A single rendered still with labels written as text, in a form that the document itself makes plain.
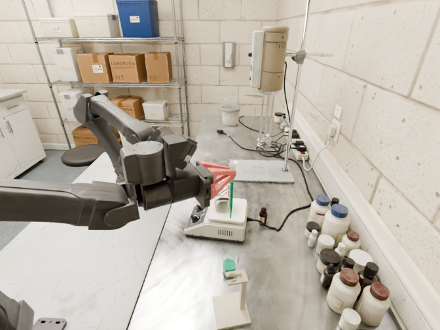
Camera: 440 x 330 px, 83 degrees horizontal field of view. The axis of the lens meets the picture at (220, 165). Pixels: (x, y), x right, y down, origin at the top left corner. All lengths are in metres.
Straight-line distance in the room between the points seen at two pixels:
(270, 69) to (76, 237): 0.91
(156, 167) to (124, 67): 2.57
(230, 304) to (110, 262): 0.37
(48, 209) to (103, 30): 2.60
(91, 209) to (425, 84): 0.76
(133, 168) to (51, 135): 3.73
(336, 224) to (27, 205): 0.74
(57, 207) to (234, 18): 2.82
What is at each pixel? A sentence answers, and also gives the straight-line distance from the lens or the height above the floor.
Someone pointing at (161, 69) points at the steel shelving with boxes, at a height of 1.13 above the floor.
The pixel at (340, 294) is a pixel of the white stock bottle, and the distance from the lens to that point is 0.71.
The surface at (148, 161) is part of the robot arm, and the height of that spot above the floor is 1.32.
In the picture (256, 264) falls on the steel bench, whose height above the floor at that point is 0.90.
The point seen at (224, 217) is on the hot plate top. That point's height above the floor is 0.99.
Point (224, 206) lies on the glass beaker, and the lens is 0.79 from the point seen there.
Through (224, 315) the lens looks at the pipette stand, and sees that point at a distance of 0.69.
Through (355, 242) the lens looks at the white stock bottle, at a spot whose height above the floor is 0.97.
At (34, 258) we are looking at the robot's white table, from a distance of 0.98.
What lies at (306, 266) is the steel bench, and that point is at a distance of 0.82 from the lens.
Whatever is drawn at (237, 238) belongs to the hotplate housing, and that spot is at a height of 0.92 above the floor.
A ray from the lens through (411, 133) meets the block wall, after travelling 0.79.
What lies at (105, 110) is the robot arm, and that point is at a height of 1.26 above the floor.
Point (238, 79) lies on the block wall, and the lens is 3.12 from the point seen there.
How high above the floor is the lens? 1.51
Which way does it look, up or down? 29 degrees down
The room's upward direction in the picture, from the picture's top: straight up
